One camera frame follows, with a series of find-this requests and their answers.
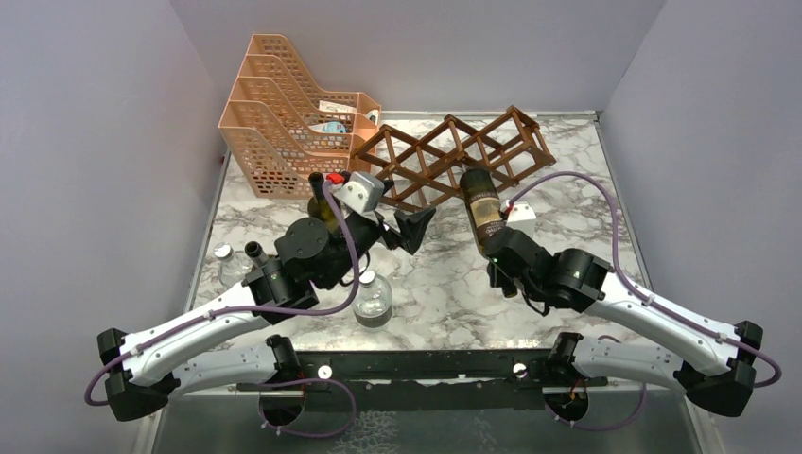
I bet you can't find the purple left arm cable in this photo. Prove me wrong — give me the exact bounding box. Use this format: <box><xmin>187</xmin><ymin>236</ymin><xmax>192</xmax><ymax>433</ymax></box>
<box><xmin>83</xmin><ymin>178</ymin><xmax>363</xmax><ymax>408</ymax></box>

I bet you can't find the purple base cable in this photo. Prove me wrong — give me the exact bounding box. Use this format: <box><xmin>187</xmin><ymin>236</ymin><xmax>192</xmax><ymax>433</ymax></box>
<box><xmin>543</xmin><ymin>335</ymin><xmax>647</xmax><ymax>432</ymax></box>
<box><xmin>257</xmin><ymin>375</ymin><xmax>359</xmax><ymax>440</ymax></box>

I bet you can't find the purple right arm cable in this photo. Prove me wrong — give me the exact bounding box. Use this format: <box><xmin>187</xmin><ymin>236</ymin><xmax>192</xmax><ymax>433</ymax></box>
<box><xmin>500</xmin><ymin>170</ymin><xmax>783</xmax><ymax>390</ymax></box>

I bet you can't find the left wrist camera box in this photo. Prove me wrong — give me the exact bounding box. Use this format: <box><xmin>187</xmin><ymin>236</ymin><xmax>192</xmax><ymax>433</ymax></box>
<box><xmin>325</xmin><ymin>171</ymin><xmax>385</xmax><ymax>215</ymax></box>

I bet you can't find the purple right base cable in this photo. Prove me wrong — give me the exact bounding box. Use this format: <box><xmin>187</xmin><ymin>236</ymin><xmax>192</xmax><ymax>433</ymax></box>
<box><xmin>543</xmin><ymin>335</ymin><xmax>647</xmax><ymax>432</ymax></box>

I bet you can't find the blue round item in organizer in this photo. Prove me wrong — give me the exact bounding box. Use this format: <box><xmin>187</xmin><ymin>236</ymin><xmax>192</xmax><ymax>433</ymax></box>
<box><xmin>308</xmin><ymin>121</ymin><xmax>347</xmax><ymax>134</ymax></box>

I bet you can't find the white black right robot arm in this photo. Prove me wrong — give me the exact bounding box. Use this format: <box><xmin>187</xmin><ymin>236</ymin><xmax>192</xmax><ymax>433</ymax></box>
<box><xmin>483</xmin><ymin>227</ymin><xmax>762</xmax><ymax>417</ymax></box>

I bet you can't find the dark green wine bottle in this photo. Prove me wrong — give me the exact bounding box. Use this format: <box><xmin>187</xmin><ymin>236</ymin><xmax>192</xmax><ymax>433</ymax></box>
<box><xmin>459</xmin><ymin>166</ymin><xmax>520</xmax><ymax>299</ymax></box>

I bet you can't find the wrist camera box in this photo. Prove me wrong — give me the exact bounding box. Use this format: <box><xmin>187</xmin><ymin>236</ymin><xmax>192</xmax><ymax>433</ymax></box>
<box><xmin>325</xmin><ymin>171</ymin><xmax>385</xmax><ymax>215</ymax></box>
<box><xmin>500</xmin><ymin>200</ymin><xmax>537</xmax><ymax>238</ymax></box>

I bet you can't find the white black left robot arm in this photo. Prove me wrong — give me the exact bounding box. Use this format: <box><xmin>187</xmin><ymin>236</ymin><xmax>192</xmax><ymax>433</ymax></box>
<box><xmin>93</xmin><ymin>171</ymin><xmax>435</xmax><ymax>422</ymax></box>

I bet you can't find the peach plastic file organizer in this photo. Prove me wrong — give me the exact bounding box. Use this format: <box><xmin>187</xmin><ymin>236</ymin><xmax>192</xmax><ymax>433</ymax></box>
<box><xmin>218</xmin><ymin>34</ymin><xmax>381</xmax><ymax>200</ymax></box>

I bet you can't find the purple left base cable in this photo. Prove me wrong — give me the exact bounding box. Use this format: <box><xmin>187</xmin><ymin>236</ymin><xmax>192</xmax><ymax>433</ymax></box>
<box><xmin>257</xmin><ymin>375</ymin><xmax>359</xmax><ymax>440</ymax></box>

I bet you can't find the black mounting rail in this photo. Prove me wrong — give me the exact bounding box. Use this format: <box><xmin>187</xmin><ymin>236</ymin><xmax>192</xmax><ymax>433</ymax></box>
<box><xmin>236</xmin><ymin>348</ymin><xmax>607</xmax><ymax>412</ymax></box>

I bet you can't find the brown wooden wine rack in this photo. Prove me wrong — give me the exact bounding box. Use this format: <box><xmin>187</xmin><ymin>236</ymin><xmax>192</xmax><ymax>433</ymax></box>
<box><xmin>351</xmin><ymin>106</ymin><xmax>556</xmax><ymax>212</ymax></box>

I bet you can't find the clear bottle silver cap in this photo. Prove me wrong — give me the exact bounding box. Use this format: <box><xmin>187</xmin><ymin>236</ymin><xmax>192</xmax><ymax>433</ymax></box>
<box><xmin>213</xmin><ymin>242</ymin><xmax>253</xmax><ymax>288</ymax></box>

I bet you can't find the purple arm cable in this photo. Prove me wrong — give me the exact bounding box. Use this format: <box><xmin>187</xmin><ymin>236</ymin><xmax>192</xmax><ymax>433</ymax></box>
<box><xmin>500</xmin><ymin>170</ymin><xmax>783</xmax><ymax>390</ymax></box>
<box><xmin>83</xmin><ymin>178</ymin><xmax>363</xmax><ymax>408</ymax></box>

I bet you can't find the clear round jug dark liquid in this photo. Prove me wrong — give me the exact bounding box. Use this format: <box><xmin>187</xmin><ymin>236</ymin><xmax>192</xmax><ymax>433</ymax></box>
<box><xmin>351</xmin><ymin>270</ymin><xmax>393</xmax><ymax>328</ymax></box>

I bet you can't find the green wine bottle silver neck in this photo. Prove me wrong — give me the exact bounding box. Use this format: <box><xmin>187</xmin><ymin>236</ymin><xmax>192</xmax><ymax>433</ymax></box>
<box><xmin>243</xmin><ymin>241</ymin><xmax>269</xmax><ymax>269</ymax></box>

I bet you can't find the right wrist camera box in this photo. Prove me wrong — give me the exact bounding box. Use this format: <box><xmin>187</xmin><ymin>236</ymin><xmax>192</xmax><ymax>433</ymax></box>
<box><xmin>500</xmin><ymin>200</ymin><xmax>537</xmax><ymax>238</ymax></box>

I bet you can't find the green wine bottle white label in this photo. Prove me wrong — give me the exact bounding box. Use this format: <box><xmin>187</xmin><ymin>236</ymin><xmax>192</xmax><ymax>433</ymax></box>
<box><xmin>306</xmin><ymin>172</ymin><xmax>342</xmax><ymax>236</ymax></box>

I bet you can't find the white box in organizer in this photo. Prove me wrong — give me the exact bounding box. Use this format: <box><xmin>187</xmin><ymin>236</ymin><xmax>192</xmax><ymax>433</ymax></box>
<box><xmin>318</xmin><ymin>100</ymin><xmax>357</xmax><ymax>114</ymax></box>

